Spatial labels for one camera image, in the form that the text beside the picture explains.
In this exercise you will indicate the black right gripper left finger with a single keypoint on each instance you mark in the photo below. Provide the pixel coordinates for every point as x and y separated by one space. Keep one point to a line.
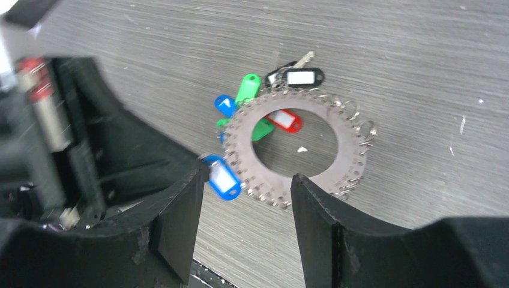
91 196

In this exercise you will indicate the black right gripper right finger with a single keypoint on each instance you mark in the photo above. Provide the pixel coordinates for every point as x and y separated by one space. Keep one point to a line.
341 246

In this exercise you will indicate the red key tag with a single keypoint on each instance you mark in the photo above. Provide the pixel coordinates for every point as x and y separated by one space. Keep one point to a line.
285 119

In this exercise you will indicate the black key tag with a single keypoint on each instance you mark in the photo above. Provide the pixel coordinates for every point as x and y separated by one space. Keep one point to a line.
288 76

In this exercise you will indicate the silver metal key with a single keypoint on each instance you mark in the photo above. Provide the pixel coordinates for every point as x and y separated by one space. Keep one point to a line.
304 60

